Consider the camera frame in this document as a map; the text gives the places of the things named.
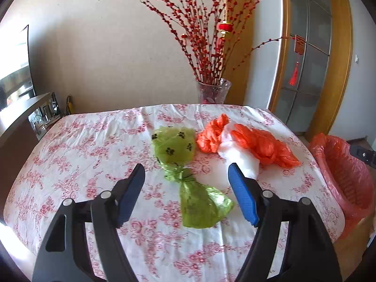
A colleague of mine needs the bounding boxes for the green paw print bag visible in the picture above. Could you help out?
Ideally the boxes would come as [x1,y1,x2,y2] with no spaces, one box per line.
[151,127,234,228]

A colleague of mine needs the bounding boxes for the orange red bag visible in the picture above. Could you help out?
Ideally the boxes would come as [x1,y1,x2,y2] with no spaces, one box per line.
[196,114,300,169]

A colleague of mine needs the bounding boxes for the white translucent plastic bag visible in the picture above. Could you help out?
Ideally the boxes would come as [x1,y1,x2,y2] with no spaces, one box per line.
[217,122,260,180]

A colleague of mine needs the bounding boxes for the red plastic waste basket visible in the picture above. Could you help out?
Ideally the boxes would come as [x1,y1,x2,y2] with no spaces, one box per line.
[320,142,374,215]

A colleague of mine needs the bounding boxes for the red basket liner bag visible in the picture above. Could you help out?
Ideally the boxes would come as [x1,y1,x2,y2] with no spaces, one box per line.
[309,133,375,238]

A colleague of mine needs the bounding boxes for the glass panel wooden door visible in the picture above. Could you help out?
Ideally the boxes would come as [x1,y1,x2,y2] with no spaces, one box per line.
[268,0,353,141]

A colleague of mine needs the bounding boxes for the yellow tool on cabinet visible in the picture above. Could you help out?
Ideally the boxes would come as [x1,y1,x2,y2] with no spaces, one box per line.
[66,95,74,115]

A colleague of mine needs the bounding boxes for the red knot tassel ornament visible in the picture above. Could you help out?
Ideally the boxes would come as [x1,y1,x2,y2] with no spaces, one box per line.
[289,34,305,87]

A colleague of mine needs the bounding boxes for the television screen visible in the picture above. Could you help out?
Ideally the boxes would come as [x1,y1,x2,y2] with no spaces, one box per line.
[1,25,35,110]

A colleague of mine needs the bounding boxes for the clear glass vase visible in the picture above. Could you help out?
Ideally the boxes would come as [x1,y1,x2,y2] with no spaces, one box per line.
[196,78,232,104]

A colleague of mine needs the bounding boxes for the small red lantern ornament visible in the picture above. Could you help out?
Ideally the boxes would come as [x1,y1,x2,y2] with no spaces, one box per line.
[217,21,233,37]

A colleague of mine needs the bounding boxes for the red berry branches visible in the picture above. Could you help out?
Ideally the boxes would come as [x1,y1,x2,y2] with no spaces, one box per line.
[140,0,298,86]

